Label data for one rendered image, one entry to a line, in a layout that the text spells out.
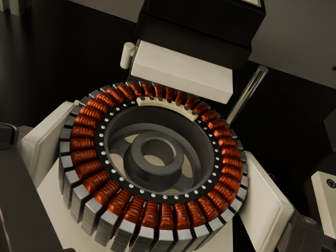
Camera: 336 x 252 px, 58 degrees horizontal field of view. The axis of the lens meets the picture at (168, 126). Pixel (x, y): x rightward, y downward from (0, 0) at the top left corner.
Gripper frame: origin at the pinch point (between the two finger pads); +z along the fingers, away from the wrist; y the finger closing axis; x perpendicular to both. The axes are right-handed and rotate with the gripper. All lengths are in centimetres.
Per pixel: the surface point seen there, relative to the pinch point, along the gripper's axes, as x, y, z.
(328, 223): -3.8, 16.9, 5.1
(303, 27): 13.0, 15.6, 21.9
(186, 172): -3.0, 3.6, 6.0
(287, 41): 10.9, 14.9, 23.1
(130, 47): 5.0, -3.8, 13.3
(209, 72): 5.8, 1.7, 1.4
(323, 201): -2.7, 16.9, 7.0
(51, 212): -6.0, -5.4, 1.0
